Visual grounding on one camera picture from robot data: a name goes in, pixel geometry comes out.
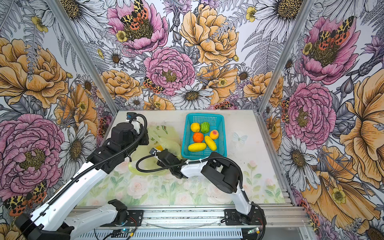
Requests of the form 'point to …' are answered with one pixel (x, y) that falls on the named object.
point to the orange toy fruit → (198, 137)
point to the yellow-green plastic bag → (161, 137)
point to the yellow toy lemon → (197, 147)
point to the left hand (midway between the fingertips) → (146, 134)
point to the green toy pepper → (205, 127)
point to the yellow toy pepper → (195, 127)
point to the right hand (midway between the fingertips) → (165, 155)
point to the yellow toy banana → (210, 143)
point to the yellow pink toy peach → (214, 134)
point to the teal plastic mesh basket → (203, 134)
